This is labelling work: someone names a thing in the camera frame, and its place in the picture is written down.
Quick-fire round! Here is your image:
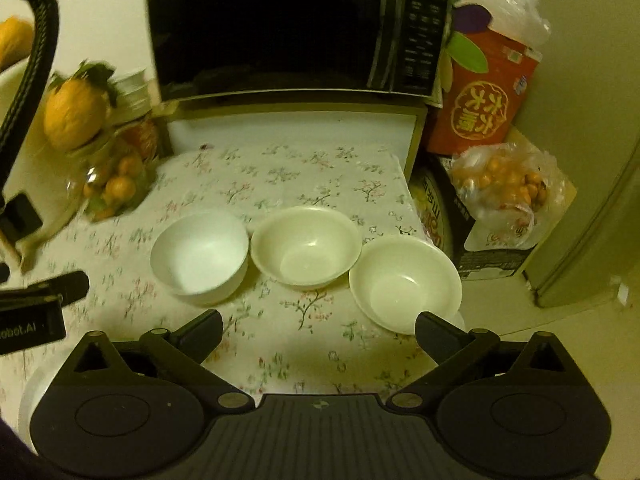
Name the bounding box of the clear plastic bag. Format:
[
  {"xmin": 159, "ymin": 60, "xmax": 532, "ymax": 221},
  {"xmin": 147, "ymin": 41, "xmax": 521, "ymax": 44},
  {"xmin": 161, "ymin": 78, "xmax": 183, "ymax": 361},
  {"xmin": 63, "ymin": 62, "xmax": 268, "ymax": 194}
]
[{"xmin": 470, "ymin": 0, "xmax": 552, "ymax": 52}]

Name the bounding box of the white air fryer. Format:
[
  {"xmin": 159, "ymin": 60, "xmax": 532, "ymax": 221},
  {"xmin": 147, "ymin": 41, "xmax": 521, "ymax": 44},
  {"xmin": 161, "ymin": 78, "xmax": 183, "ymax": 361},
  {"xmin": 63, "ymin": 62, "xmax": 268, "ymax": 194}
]
[{"xmin": 0, "ymin": 62, "xmax": 86, "ymax": 273}]

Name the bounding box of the floral tablecloth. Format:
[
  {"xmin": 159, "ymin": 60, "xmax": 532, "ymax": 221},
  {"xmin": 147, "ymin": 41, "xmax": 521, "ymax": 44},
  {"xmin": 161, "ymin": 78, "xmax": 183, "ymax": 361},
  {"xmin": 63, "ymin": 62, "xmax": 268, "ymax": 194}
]
[{"xmin": 0, "ymin": 142, "xmax": 466, "ymax": 413}]

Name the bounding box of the glass jar of kumquats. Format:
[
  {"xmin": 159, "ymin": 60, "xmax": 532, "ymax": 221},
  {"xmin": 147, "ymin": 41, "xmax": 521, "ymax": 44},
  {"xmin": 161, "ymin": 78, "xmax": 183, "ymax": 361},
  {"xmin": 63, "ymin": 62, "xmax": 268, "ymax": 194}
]
[{"xmin": 67, "ymin": 127, "xmax": 157, "ymax": 223}]

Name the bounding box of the cream bowl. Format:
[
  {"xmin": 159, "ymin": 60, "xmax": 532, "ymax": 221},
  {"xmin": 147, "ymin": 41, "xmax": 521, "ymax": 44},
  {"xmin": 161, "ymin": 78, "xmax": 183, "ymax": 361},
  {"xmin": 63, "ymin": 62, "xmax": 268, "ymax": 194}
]
[
  {"xmin": 250, "ymin": 206, "xmax": 361, "ymax": 290},
  {"xmin": 348, "ymin": 235, "xmax": 463, "ymax": 336}
]

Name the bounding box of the black braided cable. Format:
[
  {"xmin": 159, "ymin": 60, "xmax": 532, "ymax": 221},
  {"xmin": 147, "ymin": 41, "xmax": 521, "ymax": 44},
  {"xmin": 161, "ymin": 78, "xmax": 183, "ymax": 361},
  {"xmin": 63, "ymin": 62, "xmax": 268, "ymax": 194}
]
[{"xmin": 0, "ymin": 0, "xmax": 61, "ymax": 196}]

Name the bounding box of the small orange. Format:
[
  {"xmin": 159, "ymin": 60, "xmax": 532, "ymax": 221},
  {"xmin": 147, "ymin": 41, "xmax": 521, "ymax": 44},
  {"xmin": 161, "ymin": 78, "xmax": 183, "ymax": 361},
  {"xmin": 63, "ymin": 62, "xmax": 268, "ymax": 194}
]
[{"xmin": 0, "ymin": 17, "xmax": 34, "ymax": 72}]

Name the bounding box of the black carton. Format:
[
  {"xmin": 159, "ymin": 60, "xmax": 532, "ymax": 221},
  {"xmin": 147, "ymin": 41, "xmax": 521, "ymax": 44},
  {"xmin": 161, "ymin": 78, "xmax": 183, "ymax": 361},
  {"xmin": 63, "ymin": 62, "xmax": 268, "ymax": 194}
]
[{"xmin": 412, "ymin": 152, "xmax": 545, "ymax": 282}]

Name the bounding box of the black microwave oven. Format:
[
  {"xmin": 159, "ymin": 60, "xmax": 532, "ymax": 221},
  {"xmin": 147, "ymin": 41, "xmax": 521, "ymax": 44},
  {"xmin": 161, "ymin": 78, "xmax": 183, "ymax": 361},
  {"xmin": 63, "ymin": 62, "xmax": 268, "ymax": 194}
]
[{"xmin": 145, "ymin": 0, "xmax": 456, "ymax": 106}]

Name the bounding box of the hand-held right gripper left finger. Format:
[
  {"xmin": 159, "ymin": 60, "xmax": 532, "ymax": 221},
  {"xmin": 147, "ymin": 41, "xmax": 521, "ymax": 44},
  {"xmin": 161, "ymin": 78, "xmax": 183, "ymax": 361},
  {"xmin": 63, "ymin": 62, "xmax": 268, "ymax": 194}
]
[{"xmin": 50, "ymin": 309, "xmax": 255, "ymax": 412}]

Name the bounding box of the red gift box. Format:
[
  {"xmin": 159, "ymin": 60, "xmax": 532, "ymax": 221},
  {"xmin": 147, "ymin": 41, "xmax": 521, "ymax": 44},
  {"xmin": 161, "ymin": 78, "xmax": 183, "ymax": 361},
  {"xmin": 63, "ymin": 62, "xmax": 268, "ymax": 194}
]
[{"xmin": 426, "ymin": 4, "xmax": 543, "ymax": 157}]

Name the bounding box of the red-label lidded jar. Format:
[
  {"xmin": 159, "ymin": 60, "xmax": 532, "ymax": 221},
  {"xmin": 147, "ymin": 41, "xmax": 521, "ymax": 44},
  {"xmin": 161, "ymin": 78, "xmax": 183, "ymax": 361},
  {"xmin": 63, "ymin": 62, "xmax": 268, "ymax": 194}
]
[{"xmin": 112, "ymin": 70, "xmax": 162, "ymax": 161}]

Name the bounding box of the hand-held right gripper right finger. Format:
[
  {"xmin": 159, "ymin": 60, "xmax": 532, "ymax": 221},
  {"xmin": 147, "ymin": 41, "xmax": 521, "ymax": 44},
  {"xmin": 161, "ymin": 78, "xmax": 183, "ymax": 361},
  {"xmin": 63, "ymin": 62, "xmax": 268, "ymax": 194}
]
[{"xmin": 386, "ymin": 311, "xmax": 585, "ymax": 412}]

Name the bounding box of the large orange with leaves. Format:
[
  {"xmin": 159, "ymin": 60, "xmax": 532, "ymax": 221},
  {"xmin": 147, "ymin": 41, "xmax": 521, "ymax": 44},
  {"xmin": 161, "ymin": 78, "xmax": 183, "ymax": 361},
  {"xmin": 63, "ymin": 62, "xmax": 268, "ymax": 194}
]
[{"xmin": 44, "ymin": 60, "xmax": 119, "ymax": 152}]

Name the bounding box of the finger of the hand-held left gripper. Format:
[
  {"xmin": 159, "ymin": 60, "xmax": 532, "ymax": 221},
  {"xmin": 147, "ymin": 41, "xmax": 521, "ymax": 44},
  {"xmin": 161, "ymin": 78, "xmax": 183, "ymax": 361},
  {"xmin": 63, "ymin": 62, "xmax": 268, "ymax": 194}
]
[{"xmin": 0, "ymin": 270, "xmax": 91, "ymax": 307}]

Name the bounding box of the white bowl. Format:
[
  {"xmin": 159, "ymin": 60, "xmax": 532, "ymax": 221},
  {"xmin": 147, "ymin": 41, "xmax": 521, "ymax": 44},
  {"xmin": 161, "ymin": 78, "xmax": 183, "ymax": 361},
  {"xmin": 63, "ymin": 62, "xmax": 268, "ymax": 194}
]
[{"xmin": 150, "ymin": 211, "xmax": 250, "ymax": 307}]

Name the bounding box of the plastic bag of kumquats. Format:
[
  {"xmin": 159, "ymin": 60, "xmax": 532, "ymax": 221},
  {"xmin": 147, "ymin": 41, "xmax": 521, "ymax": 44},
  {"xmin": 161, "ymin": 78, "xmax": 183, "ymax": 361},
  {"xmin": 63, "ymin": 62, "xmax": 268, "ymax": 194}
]
[{"xmin": 450, "ymin": 142, "xmax": 577, "ymax": 249}]

